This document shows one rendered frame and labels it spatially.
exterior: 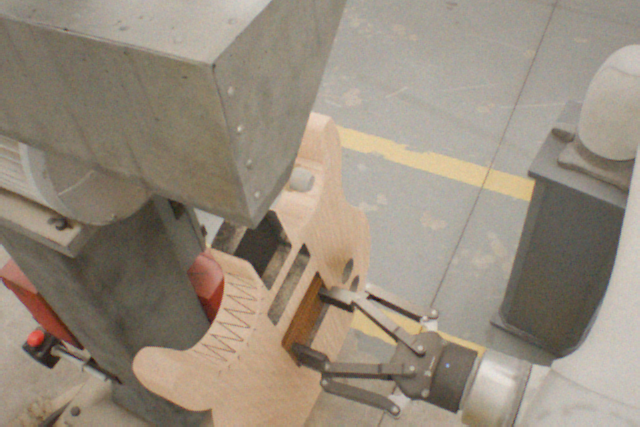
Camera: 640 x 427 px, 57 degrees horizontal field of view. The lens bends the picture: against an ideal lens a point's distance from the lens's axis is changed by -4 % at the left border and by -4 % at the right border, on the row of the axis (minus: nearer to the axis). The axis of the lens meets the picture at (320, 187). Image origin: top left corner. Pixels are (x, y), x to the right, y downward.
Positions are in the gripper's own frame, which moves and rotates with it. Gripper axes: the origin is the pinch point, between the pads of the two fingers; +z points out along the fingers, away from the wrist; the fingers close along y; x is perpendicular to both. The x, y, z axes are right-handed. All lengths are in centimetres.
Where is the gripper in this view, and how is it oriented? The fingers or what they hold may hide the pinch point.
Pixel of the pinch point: (310, 321)
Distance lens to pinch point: 77.1
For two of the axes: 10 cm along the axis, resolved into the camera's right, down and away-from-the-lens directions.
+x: -1.7, -5.3, -8.3
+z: -8.9, -2.8, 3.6
